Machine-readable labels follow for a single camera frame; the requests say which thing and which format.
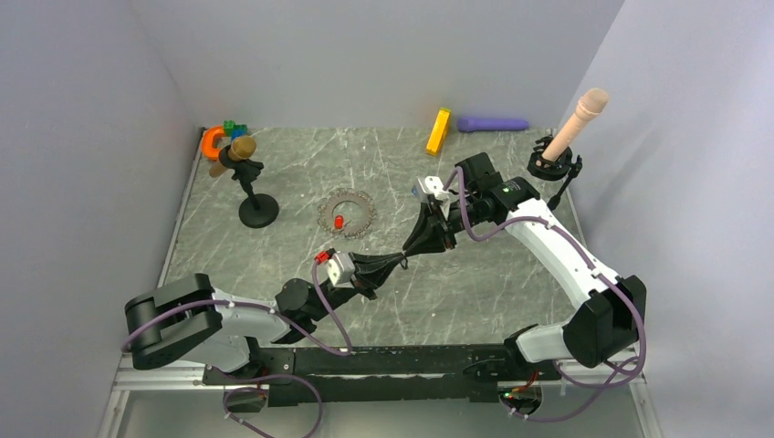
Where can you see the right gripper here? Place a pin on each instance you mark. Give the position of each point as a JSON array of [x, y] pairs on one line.
[[433, 242]]

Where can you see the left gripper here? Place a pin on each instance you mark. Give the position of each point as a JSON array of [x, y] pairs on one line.
[[372, 272]]

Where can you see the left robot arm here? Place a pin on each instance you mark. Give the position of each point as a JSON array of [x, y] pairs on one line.
[[190, 319]]

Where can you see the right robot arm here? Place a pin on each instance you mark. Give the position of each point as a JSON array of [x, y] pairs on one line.
[[609, 309]]

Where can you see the yellow block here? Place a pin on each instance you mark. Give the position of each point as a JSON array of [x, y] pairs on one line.
[[438, 132]]

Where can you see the purple cylinder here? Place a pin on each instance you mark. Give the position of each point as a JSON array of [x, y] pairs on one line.
[[476, 124]]

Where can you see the left black microphone stand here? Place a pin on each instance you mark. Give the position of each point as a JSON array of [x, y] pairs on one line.
[[258, 210]]

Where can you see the black microphone stand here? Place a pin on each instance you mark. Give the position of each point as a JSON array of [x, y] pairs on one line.
[[565, 168], [258, 210]]

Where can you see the right black microphone stand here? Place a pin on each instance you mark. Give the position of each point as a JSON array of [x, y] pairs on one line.
[[565, 168]]

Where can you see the brown microphone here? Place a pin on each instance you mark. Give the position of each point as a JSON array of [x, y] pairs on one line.
[[239, 151]]

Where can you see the blue toy brick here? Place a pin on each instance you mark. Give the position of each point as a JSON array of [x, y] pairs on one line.
[[237, 135]]

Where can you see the orange horseshoe toy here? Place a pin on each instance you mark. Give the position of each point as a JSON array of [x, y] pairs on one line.
[[209, 142]]

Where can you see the beige microphone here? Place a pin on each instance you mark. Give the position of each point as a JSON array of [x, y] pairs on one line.
[[589, 106]]

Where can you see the green toy brick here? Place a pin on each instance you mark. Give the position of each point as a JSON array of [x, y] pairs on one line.
[[230, 125]]

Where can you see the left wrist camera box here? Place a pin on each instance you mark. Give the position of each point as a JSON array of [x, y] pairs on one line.
[[338, 266]]

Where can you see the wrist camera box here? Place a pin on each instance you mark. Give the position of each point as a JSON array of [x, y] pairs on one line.
[[338, 266], [431, 189]]

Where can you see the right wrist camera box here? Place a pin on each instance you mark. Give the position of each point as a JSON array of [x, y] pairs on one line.
[[431, 189]]

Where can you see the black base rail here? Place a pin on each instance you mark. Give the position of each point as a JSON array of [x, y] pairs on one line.
[[475, 372]]

